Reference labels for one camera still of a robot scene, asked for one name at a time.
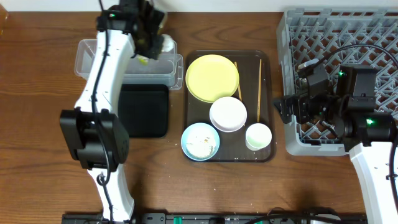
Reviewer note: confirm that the dark brown serving tray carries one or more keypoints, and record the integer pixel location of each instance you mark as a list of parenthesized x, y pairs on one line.
[(232, 145)]

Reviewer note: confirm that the white cup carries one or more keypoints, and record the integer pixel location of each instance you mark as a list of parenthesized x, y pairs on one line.
[(258, 136)]

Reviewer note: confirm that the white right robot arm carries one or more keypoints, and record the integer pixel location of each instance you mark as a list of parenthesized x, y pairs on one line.
[(370, 137)]

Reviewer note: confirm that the pink bowl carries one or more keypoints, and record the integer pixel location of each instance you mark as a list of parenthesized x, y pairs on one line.
[(228, 114)]

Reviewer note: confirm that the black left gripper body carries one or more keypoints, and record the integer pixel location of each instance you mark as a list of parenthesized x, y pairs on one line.
[(154, 45)]

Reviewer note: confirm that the wooden chopstick near plate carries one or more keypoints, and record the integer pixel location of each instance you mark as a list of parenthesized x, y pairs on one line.
[(239, 87)]

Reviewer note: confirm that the grey dishwasher rack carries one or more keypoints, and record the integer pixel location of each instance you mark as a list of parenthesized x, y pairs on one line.
[(306, 34)]

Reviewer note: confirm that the rice leftovers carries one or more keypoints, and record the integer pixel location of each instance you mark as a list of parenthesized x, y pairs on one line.
[(201, 145)]

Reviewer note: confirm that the yellow plate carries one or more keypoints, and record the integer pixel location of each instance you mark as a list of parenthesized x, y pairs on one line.
[(211, 77)]

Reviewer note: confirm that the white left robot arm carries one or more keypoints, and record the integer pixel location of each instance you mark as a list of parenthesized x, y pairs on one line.
[(92, 130)]

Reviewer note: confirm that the clear plastic waste bin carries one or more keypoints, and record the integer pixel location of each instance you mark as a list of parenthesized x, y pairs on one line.
[(166, 70)]

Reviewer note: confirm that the white tissue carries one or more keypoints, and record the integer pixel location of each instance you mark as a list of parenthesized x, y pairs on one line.
[(168, 43)]

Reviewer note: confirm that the black waste tray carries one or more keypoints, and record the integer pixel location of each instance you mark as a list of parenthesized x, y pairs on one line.
[(143, 109)]

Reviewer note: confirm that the green snack wrapper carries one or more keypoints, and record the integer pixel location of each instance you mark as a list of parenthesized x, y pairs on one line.
[(143, 60)]

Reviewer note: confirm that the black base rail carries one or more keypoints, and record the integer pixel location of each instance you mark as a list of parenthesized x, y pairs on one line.
[(161, 218)]

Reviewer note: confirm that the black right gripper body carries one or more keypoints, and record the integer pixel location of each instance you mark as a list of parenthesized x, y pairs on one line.
[(289, 109)]

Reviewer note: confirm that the blue bowl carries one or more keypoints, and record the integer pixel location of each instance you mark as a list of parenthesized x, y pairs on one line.
[(199, 127)]

